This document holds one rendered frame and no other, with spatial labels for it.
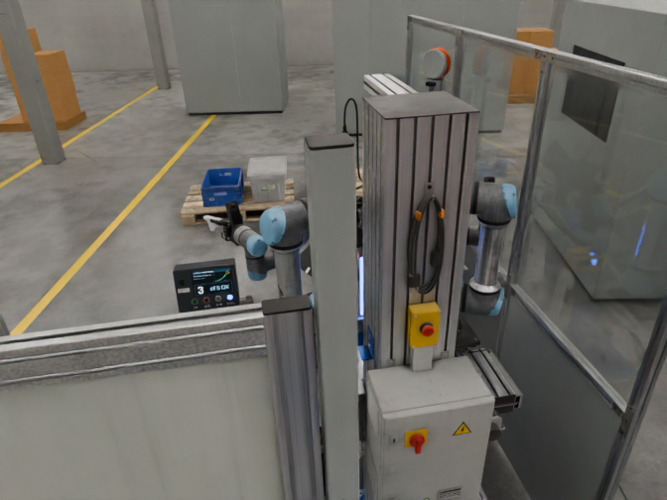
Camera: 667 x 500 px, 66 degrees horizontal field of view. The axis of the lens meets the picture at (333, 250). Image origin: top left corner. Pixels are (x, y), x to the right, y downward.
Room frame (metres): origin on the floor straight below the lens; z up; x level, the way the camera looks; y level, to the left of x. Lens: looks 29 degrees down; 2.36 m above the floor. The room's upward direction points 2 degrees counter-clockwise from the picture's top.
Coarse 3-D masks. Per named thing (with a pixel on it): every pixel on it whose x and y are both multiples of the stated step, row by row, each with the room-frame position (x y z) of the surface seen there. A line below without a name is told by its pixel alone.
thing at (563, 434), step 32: (480, 320) 2.27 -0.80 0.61; (512, 320) 1.97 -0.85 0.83; (512, 352) 1.92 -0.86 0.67; (544, 352) 1.70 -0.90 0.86; (544, 384) 1.65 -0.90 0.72; (576, 384) 1.47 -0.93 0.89; (512, 416) 1.83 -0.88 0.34; (544, 416) 1.61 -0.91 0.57; (576, 416) 1.43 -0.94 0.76; (608, 416) 1.29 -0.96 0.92; (512, 448) 1.78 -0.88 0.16; (544, 448) 1.56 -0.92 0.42; (576, 448) 1.39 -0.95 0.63; (608, 448) 1.24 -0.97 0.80; (544, 480) 1.51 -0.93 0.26; (576, 480) 1.34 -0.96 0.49
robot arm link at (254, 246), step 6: (240, 234) 1.75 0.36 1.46; (246, 234) 1.74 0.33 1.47; (252, 234) 1.73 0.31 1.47; (240, 240) 1.74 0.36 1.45; (246, 240) 1.71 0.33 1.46; (252, 240) 1.69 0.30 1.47; (258, 240) 1.69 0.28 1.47; (246, 246) 1.69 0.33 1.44; (252, 246) 1.67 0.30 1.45; (258, 246) 1.68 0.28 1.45; (264, 246) 1.69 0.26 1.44; (246, 252) 1.70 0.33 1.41; (252, 252) 1.67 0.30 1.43; (258, 252) 1.68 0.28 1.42; (264, 252) 1.69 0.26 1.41
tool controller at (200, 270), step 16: (176, 272) 1.84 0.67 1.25; (192, 272) 1.85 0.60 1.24; (208, 272) 1.86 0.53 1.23; (224, 272) 1.87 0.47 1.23; (176, 288) 1.82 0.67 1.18; (192, 288) 1.83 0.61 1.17; (208, 288) 1.84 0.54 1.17; (224, 288) 1.85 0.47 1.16; (192, 304) 1.81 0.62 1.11; (208, 304) 1.82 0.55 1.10; (224, 304) 1.83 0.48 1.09
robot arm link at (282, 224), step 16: (272, 208) 1.50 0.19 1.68; (288, 208) 1.50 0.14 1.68; (304, 208) 1.51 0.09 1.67; (272, 224) 1.45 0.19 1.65; (288, 224) 1.46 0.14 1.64; (304, 224) 1.49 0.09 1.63; (272, 240) 1.44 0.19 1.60; (288, 240) 1.45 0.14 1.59; (288, 256) 1.47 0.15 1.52; (288, 272) 1.47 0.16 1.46; (288, 288) 1.47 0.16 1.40
